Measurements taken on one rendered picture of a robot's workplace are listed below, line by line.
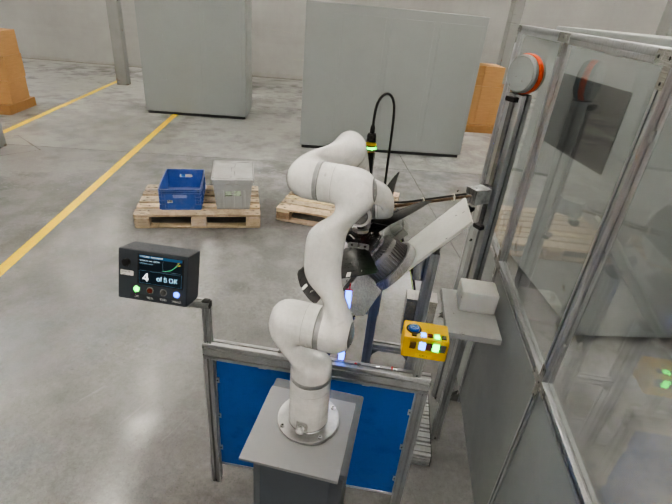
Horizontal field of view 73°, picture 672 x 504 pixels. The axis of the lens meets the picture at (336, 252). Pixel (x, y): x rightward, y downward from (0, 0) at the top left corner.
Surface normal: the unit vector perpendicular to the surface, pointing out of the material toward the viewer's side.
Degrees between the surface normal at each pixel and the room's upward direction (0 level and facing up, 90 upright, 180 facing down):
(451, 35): 90
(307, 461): 1
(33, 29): 90
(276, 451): 1
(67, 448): 0
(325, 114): 90
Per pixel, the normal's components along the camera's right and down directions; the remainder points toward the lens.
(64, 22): 0.06, 0.48
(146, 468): 0.08, -0.87
